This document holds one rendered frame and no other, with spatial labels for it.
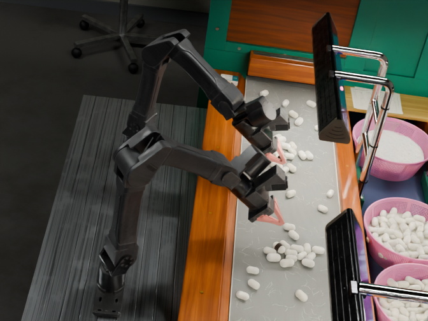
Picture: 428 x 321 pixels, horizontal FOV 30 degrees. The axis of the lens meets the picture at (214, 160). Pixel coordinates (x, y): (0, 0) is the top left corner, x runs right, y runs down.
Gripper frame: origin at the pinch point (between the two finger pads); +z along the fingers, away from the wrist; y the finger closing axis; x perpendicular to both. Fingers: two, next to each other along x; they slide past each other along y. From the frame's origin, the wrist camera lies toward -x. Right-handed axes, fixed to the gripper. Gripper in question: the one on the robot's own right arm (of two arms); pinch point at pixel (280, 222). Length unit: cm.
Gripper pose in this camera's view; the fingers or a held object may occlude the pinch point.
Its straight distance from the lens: 211.6
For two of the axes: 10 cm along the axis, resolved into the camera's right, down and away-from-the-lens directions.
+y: 0.7, -5.8, 8.1
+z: 6.8, 6.2, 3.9
